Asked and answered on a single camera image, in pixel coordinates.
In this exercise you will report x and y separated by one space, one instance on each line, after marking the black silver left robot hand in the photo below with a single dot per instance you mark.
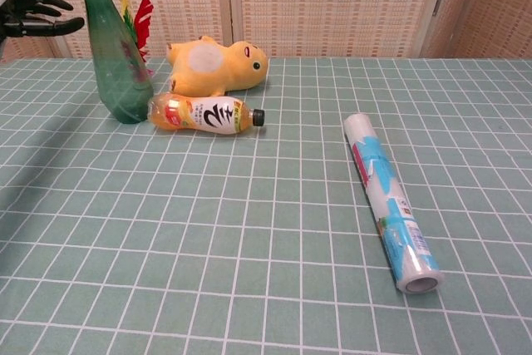
25 1

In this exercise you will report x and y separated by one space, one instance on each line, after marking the green spray bottle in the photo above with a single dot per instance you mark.
112 64

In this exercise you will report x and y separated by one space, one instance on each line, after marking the orange drink bottle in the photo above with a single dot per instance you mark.
208 116

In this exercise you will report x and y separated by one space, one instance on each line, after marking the colourful feather shuttlecock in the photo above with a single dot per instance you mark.
143 18

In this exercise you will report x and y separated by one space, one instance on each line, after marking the yellow plush toy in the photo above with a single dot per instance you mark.
220 66

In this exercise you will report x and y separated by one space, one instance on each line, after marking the green checked tablecloth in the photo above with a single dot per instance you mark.
208 226

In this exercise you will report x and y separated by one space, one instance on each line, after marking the plastic wrap roll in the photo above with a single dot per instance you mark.
386 197

